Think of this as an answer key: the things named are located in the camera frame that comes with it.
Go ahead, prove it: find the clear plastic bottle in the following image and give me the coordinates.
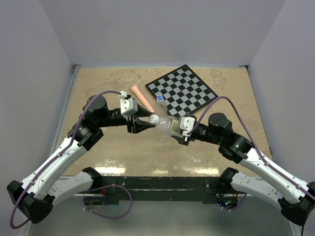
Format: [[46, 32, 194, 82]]
[[156, 117, 181, 135], [154, 99, 167, 117]]

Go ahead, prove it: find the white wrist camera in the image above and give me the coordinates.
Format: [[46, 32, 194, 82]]
[[119, 91, 138, 116], [179, 115, 196, 137]]

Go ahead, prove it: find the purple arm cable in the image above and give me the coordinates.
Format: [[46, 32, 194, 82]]
[[9, 90, 133, 229], [186, 96, 315, 212]]

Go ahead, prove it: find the black white checkerboard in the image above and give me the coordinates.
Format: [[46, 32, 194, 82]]
[[145, 65, 218, 118]]

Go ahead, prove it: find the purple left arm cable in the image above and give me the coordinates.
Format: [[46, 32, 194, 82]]
[[9, 90, 133, 229]]

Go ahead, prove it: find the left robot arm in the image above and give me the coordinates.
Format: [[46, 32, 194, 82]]
[[7, 91, 155, 229]]

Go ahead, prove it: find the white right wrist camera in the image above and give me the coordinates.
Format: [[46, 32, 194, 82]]
[[179, 115, 196, 137]]

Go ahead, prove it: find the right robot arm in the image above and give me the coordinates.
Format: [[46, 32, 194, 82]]
[[171, 113, 315, 226]]

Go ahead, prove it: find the aluminium frame rail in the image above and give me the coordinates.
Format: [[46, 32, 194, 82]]
[[21, 64, 82, 236]]

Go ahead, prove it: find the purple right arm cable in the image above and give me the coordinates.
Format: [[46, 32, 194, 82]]
[[186, 96, 315, 212]]

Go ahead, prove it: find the pink cylindrical handle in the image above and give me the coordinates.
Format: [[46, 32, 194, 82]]
[[130, 84, 155, 113]]

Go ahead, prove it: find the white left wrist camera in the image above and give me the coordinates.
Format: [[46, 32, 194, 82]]
[[119, 91, 138, 116]]

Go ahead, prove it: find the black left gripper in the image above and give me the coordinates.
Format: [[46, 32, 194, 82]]
[[98, 103, 157, 133]]

